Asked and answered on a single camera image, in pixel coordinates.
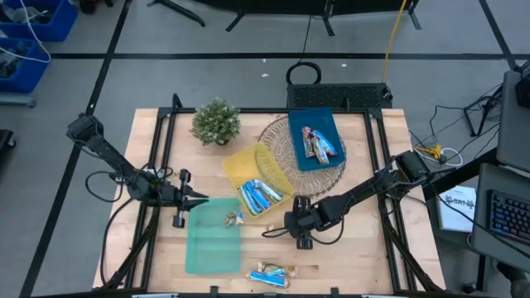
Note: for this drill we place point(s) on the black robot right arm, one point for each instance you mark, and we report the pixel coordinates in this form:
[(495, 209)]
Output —
[(364, 192)]

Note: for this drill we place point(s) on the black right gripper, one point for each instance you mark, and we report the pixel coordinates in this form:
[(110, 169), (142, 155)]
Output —
[(306, 219)]

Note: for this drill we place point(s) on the black metal table frame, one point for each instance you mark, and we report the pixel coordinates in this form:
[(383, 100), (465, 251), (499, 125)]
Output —
[(269, 111)]

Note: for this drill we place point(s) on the blue plastic bin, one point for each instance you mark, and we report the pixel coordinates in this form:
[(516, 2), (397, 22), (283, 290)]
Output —
[(314, 118)]

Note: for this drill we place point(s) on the round woven placemat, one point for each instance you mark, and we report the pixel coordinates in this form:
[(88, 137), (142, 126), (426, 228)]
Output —
[(281, 157)]

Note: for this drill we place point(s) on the small potted green plant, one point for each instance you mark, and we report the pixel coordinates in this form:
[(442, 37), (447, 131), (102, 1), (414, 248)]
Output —
[(215, 122)]

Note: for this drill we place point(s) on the yellow translucent plastic bin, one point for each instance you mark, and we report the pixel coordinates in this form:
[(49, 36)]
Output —
[(244, 165)]

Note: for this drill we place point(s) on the black perforated computer tower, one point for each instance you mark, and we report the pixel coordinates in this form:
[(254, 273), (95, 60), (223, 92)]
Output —
[(331, 96)]

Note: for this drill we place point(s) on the black backlit keyboard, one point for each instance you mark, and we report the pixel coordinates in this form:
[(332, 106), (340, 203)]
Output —
[(511, 215)]

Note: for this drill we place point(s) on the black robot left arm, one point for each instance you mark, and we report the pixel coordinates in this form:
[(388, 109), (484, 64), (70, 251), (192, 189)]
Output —
[(107, 151)]

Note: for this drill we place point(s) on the white printed booklet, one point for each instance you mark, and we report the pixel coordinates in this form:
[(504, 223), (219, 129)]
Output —
[(457, 211)]

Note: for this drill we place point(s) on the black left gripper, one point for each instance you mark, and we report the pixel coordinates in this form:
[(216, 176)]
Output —
[(179, 198)]

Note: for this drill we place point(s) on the chewy granola bar packet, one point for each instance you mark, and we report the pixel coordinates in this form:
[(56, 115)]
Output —
[(267, 279)]

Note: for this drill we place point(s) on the blue storage crate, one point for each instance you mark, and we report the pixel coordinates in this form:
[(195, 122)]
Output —
[(62, 25), (35, 74)]

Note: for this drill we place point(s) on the grey desk surface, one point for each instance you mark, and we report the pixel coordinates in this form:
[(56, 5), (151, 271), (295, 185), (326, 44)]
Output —
[(513, 132), (480, 232)]

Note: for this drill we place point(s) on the black floor stand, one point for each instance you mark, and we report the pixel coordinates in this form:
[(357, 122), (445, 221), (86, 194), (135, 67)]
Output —
[(484, 107)]

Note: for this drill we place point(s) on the green translucent plastic bin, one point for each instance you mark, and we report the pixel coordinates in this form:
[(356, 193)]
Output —
[(213, 248)]

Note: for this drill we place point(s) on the green brown granola bar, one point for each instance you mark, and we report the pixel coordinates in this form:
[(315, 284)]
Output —
[(234, 219)]

